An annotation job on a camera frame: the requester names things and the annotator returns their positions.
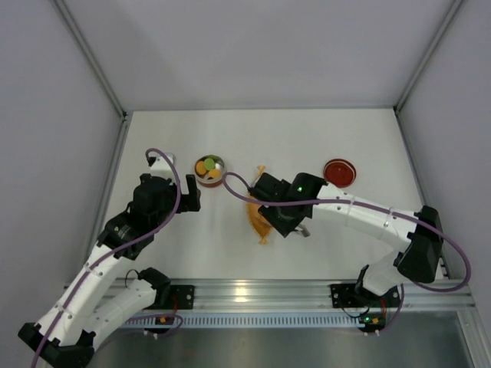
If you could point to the large round dotted biscuit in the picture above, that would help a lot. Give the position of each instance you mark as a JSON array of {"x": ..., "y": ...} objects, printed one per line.
[{"x": 214, "y": 174}]

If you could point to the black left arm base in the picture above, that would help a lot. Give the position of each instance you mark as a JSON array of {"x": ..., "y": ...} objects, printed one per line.
[{"x": 179, "y": 297}]

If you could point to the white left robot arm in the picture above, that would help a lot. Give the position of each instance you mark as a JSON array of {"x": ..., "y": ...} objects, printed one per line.
[{"x": 74, "y": 329}]

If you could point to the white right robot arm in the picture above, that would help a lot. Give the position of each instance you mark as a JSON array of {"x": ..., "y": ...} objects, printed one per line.
[{"x": 413, "y": 236}]

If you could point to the boat-shaped woven basket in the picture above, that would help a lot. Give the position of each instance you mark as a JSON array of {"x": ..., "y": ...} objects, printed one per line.
[{"x": 259, "y": 224}]

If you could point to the red round lid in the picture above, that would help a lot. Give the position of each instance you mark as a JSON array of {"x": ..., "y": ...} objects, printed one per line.
[{"x": 340, "y": 172}]

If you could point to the small round sandwich cookie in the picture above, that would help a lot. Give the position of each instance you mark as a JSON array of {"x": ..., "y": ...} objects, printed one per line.
[{"x": 200, "y": 168}]

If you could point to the aluminium frame post left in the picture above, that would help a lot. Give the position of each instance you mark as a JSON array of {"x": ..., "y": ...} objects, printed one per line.
[{"x": 87, "y": 52}]

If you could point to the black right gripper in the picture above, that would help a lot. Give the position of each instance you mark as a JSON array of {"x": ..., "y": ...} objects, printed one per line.
[{"x": 274, "y": 215}]

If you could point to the green round cookie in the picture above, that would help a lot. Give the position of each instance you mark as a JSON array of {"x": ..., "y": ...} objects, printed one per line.
[{"x": 209, "y": 164}]

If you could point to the aluminium mounting rail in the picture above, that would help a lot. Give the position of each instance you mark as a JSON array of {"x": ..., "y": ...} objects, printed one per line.
[{"x": 254, "y": 296}]

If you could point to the stainless steel tongs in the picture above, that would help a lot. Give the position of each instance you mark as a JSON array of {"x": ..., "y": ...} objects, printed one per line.
[{"x": 302, "y": 231}]

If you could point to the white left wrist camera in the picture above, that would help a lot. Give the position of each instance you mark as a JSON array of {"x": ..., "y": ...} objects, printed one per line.
[{"x": 160, "y": 167}]

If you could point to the steel bowl with red base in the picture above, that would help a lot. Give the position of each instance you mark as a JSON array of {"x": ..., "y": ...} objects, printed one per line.
[{"x": 203, "y": 180}]

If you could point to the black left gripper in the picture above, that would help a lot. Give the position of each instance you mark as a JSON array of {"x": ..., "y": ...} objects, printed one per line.
[{"x": 188, "y": 201}]

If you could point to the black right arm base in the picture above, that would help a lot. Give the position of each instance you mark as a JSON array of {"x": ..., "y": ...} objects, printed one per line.
[{"x": 347, "y": 295}]

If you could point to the slotted cable duct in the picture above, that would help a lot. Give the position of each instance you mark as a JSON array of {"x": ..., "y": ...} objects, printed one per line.
[{"x": 268, "y": 320}]

